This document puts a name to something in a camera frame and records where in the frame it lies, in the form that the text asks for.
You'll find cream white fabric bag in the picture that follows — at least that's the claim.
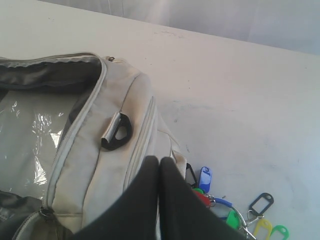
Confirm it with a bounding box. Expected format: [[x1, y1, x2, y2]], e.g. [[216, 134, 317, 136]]
[[0, 52, 187, 240]]

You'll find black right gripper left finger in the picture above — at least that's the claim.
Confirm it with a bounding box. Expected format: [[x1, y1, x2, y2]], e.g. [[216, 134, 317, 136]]
[[71, 155, 159, 240]]

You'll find white backdrop curtain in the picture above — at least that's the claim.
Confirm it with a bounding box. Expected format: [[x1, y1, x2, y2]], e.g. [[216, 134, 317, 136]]
[[37, 0, 320, 55]]

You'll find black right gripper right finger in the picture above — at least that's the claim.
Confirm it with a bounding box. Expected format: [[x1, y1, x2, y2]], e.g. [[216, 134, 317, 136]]
[[159, 157, 246, 240]]

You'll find clear plastic wrapped packet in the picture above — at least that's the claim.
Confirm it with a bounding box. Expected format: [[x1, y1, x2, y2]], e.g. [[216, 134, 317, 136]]
[[0, 91, 79, 199]]

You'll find bunch of colourful key tags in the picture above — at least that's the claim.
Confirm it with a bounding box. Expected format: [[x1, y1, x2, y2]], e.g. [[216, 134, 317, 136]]
[[184, 162, 291, 240]]

